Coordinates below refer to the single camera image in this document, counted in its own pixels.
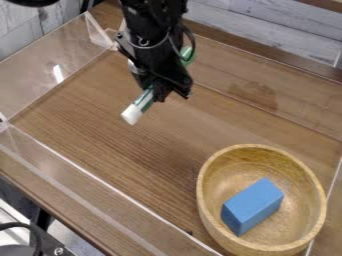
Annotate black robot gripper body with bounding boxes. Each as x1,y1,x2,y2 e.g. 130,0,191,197
114,0,197,88

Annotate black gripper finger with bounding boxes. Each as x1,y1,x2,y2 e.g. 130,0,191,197
173,80,193,99
153,79,173,102

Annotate green and white marker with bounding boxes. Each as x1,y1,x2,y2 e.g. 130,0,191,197
121,46,194,125

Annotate brown wooden bowl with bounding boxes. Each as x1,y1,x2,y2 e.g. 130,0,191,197
197,144,328,256

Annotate clear acrylic tray walls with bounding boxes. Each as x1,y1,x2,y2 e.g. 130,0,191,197
0,3,342,256

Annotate blue rectangular block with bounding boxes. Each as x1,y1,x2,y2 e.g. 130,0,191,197
221,178,285,236

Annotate black cable bottom left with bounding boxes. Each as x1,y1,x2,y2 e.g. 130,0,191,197
0,221,44,256

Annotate black metal bracket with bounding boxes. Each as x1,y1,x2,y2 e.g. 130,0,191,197
28,231,76,256

